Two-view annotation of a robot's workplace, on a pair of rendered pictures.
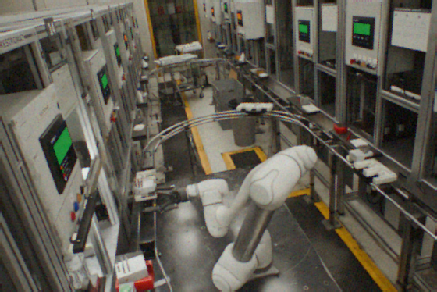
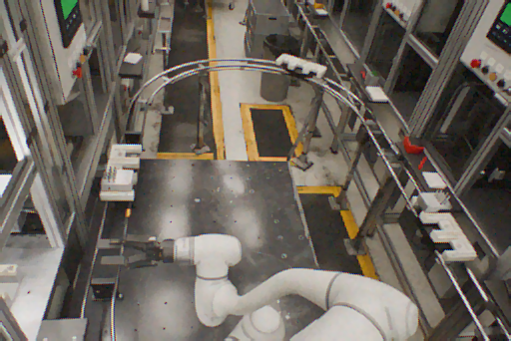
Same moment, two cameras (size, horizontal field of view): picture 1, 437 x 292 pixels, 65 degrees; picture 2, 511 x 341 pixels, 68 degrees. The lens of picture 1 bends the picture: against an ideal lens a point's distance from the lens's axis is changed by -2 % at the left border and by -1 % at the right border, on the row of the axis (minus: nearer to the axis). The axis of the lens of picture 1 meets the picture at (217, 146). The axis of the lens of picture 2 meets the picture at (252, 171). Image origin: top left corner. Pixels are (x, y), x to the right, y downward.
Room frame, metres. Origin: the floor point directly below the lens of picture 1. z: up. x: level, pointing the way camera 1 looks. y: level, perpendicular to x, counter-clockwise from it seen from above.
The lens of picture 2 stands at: (0.80, 0.05, 2.14)
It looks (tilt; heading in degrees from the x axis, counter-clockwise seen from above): 41 degrees down; 355
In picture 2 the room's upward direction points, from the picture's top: 9 degrees clockwise
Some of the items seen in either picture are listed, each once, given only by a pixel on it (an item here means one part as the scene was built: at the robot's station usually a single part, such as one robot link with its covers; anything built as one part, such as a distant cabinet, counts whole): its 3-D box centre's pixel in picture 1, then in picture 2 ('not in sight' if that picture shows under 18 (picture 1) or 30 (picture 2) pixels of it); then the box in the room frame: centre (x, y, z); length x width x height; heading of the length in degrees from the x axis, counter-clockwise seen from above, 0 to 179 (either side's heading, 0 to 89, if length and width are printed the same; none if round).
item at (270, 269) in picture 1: (257, 259); not in sight; (1.44, -0.13, 0.71); 0.22 x 0.18 x 0.06; 7
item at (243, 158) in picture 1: (249, 165); (270, 132); (3.83, -0.36, 0.01); 1.00 x 0.55 x 0.01; 7
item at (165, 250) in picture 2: (179, 196); (160, 251); (1.53, 0.23, 1.12); 0.09 x 0.07 x 0.08; 97
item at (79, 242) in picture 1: (85, 217); not in sight; (1.08, 0.52, 1.37); 0.36 x 0.04 x 0.04; 7
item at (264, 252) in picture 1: (254, 243); (260, 334); (1.42, -0.12, 0.85); 0.18 x 0.16 x 0.22; 139
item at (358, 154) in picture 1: (360, 152); (435, 199); (2.10, -0.98, 0.92); 0.13 x 0.10 x 0.09; 97
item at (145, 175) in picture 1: (147, 186); (123, 173); (2.17, 0.54, 0.84); 0.36 x 0.14 x 0.10; 7
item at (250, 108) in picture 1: (254, 109); (300, 69); (3.51, -0.45, 0.84); 0.37 x 0.14 x 0.10; 65
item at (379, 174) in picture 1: (369, 170); (438, 229); (1.98, -0.99, 0.84); 0.37 x 0.14 x 0.10; 7
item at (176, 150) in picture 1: (175, 115); (193, 26); (6.19, 0.69, 0.01); 5.85 x 0.59 x 0.01; 7
